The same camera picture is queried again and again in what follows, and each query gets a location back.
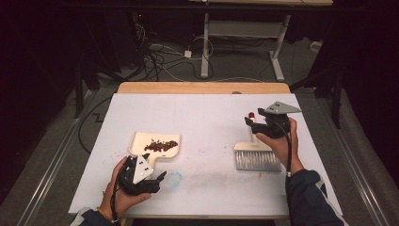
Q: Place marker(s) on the cream plastic dustpan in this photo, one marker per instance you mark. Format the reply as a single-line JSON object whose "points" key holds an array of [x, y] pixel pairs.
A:
{"points": [[139, 141]]}

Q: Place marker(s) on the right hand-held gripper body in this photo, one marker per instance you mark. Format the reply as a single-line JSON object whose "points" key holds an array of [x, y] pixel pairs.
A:
{"points": [[276, 125]]}

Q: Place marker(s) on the white sheet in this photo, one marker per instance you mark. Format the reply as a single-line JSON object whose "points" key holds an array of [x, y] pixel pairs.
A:
{"points": [[204, 109]]}

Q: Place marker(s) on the person's right hand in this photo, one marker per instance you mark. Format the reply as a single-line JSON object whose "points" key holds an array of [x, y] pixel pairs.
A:
{"points": [[284, 150]]}

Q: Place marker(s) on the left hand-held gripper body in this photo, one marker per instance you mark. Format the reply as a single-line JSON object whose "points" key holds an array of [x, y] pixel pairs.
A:
{"points": [[141, 169]]}

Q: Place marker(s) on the pile of red beans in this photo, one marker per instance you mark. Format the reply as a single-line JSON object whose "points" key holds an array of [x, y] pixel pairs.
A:
{"points": [[161, 146]]}

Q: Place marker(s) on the white power adapter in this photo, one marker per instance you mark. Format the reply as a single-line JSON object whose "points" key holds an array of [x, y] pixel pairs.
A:
{"points": [[188, 54]]}

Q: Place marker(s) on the white desk frame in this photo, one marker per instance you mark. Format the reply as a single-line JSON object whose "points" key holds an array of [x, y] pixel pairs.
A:
{"points": [[205, 47]]}

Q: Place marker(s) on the metal floor rail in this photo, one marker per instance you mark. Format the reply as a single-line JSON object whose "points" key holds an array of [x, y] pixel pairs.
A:
{"points": [[53, 163], [367, 188]]}

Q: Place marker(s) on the black stand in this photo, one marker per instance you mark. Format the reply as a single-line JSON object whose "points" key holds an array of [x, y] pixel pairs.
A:
{"points": [[337, 100], [78, 94]]}

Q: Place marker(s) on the wooden table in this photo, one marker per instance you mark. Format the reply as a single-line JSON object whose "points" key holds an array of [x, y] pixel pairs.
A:
{"points": [[204, 88]]}

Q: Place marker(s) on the person's left hand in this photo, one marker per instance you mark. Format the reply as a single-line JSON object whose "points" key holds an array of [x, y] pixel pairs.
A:
{"points": [[120, 201]]}

